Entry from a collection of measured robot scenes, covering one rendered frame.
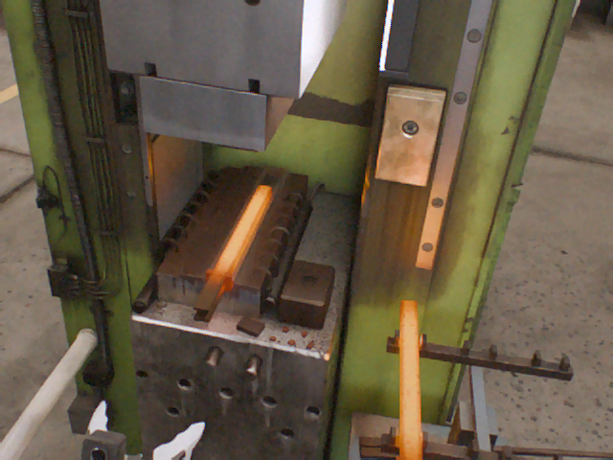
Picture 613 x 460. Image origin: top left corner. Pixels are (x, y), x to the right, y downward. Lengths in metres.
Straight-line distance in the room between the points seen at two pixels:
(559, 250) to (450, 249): 2.04
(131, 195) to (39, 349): 1.30
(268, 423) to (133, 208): 0.51
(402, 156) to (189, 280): 0.45
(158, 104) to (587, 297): 2.32
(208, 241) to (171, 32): 0.46
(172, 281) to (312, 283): 0.26
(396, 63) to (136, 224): 0.64
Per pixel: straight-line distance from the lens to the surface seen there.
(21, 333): 2.67
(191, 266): 1.26
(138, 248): 1.45
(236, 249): 1.27
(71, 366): 1.60
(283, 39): 0.97
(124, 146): 1.32
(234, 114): 1.04
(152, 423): 1.48
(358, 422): 1.39
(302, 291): 1.22
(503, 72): 1.11
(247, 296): 1.23
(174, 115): 1.07
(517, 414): 2.47
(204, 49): 1.01
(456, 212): 1.23
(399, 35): 1.05
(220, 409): 1.38
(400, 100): 1.10
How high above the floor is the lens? 1.77
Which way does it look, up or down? 35 degrees down
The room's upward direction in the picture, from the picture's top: 5 degrees clockwise
